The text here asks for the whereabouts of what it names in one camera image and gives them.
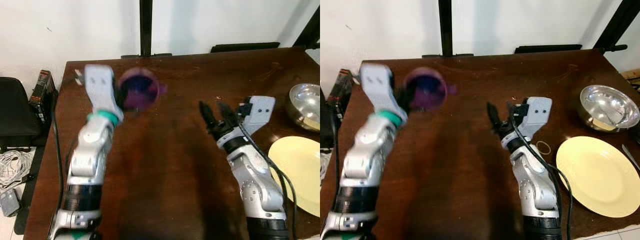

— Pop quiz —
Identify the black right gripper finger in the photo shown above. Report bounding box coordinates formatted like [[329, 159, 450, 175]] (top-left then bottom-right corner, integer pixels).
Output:
[[218, 102, 241, 128], [506, 101, 523, 127], [199, 100, 221, 135], [487, 101, 507, 134]]

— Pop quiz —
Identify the purple plastic cup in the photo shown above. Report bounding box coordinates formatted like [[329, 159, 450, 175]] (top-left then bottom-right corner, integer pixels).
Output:
[[402, 67, 458, 112], [117, 67, 168, 112]]

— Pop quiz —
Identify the black and red box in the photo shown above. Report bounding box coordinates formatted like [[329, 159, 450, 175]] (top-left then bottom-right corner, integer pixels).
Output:
[[28, 69, 59, 124], [327, 68, 354, 122]]

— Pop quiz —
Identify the black flat stand foot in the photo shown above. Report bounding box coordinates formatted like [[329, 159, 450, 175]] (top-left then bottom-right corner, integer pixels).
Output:
[[210, 42, 281, 54], [514, 44, 584, 55]]

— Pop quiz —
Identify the black chair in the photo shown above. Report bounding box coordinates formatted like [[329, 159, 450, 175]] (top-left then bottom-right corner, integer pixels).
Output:
[[320, 87, 337, 151], [0, 77, 45, 152]]

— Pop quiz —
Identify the shiny steel bowl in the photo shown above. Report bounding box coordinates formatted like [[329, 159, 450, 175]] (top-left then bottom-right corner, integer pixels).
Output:
[[578, 84, 640, 134], [285, 83, 321, 133]]

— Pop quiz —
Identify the pale yellow plate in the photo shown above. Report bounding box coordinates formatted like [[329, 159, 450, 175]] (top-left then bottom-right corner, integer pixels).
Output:
[[555, 136, 640, 219], [268, 136, 321, 218]]

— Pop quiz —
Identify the steel table knife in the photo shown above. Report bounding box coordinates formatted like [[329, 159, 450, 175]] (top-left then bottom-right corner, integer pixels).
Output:
[[621, 143, 640, 175]]

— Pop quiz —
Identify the grey power adapter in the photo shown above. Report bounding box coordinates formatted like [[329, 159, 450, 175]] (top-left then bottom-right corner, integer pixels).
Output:
[[0, 188, 22, 218]]

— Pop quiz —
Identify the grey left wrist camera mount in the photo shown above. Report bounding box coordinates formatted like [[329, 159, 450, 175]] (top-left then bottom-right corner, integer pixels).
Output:
[[359, 63, 408, 122], [83, 64, 124, 121]]

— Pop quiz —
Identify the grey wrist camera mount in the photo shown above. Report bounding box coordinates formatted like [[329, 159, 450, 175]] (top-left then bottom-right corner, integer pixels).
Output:
[[520, 96, 554, 139], [239, 95, 277, 135], [359, 63, 408, 122], [83, 64, 124, 121]]

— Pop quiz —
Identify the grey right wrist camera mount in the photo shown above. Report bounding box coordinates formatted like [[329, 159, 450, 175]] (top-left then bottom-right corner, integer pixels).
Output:
[[520, 96, 554, 139], [239, 95, 277, 135]]

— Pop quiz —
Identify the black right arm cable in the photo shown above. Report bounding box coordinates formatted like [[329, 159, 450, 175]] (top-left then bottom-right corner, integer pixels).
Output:
[[238, 123, 299, 240], [511, 120, 574, 240]]

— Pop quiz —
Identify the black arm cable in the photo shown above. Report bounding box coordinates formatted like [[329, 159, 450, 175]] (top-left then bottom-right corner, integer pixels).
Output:
[[511, 120, 574, 240], [50, 114, 67, 213], [238, 123, 299, 240], [330, 114, 343, 201]]

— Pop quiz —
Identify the black upright stand post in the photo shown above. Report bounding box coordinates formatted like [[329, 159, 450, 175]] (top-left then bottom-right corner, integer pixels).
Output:
[[421, 0, 475, 58], [121, 0, 174, 58]]

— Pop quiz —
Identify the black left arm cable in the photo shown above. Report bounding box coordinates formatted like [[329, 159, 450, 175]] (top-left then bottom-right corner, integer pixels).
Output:
[[330, 114, 343, 201], [50, 114, 67, 213]]

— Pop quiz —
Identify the white coiled cable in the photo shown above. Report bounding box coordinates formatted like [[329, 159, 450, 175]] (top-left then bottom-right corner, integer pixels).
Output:
[[320, 150, 333, 182], [0, 149, 36, 189]]

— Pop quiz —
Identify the black slanted stand post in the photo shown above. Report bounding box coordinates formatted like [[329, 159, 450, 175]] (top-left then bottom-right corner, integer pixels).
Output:
[[292, 6, 321, 50], [592, 0, 640, 54]]

